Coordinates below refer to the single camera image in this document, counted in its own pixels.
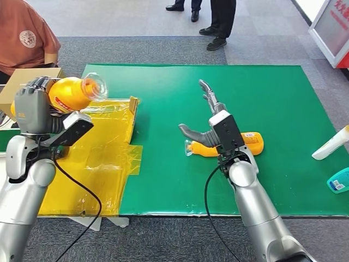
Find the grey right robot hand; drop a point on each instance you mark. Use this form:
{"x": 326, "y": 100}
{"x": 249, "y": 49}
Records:
{"x": 197, "y": 137}

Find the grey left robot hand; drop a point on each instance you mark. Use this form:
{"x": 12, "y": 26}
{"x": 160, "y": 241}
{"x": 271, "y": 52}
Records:
{"x": 29, "y": 112}

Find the orange bottle clear cap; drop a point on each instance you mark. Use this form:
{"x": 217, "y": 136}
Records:
{"x": 71, "y": 94}
{"x": 253, "y": 144}

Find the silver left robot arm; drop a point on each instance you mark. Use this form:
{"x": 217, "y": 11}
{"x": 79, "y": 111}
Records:
{"x": 19, "y": 191}

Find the white plastic bottle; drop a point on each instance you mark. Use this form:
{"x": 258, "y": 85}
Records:
{"x": 331, "y": 145}

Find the teal plastic bottle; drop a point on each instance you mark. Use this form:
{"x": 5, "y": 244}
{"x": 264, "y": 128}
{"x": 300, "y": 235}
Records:
{"x": 339, "y": 181}

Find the brown cardboard box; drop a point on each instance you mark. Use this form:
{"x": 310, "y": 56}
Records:
{"x": 16, "y": 81}

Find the green conveyor belt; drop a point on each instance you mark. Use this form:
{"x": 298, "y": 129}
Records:
{"x": 2, "y": 141}

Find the green table mat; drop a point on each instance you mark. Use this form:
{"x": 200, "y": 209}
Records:
{"x": 169, "y": 173}

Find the seated person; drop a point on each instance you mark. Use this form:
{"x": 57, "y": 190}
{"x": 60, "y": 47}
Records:
{"x": 22, "y": 36}

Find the yellow plastic sheet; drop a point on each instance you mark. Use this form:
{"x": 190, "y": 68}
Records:
{"x": 108, "y": 162}

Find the standing person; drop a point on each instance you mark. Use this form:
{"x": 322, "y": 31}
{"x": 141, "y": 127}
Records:
{"x": 221, "y": 18}
{"x": 194, "y": 14}

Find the white table foot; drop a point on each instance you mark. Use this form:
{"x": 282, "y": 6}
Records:
{"x": 91, "y": 222}
{"x": 118, "y": 221}

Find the white framed sign board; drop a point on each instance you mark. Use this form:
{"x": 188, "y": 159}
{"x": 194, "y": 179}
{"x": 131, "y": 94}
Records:
{"x": 331, "y": 30}

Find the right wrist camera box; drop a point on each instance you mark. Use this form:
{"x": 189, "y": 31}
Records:
{"x": 228, "y": 134}

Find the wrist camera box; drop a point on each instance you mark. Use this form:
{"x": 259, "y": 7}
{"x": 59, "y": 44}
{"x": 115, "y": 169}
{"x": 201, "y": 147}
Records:
{"x": 73, "y": 128}
{"x": 228, "y": 134}

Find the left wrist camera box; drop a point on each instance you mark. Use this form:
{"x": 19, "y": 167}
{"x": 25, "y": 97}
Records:
{"x": 73, "y": 128}

